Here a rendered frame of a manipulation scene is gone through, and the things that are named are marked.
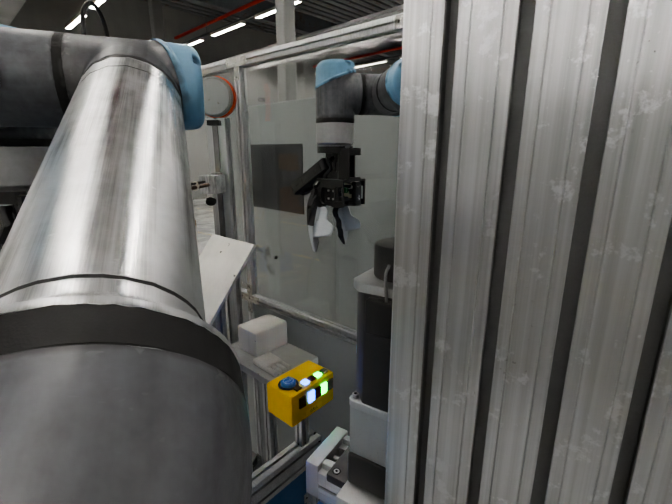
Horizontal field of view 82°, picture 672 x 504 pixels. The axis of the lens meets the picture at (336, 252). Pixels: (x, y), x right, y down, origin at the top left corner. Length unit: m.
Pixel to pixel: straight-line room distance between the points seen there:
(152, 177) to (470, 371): 0.25
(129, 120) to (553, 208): 0.25
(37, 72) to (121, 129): 0.17
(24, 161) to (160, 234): 0.34
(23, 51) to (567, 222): 0.40
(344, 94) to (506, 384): 0.59
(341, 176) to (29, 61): 0.52
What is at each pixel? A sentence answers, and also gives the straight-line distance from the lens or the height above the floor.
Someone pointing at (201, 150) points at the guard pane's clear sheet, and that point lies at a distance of 2.12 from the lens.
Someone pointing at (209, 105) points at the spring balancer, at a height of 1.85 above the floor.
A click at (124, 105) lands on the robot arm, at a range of 0.27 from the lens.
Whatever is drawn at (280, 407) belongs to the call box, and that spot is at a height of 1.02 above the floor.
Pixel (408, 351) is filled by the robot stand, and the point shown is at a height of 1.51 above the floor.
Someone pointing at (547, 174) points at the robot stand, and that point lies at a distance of 0.28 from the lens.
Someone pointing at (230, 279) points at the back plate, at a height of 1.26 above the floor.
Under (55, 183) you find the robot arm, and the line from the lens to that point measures 0.20.
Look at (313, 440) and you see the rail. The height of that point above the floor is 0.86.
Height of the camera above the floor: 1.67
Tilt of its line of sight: 15 degrees down
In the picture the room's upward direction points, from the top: straight up
